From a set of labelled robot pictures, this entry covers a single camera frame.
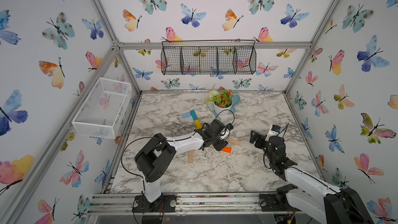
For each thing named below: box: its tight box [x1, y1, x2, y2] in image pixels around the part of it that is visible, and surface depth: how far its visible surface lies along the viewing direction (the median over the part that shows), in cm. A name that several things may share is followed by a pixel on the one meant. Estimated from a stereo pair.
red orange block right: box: [221, 146, 232, 154], surface depth 93 cm
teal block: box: [189, 109, 199, 121], surface depth 110 cm
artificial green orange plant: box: [204, 82, 235, 108], surface depth 98 cm
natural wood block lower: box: [188, 149, 194, 163], surface depth 90 cm
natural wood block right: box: [229, 138, 241, 146], surface depth 97 cm
